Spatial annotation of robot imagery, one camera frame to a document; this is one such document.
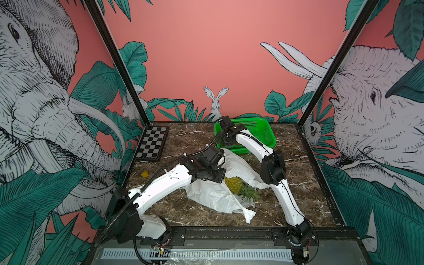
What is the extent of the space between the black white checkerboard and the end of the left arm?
492mm

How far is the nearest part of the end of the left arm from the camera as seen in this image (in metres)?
0.54

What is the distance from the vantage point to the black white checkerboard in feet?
3.30
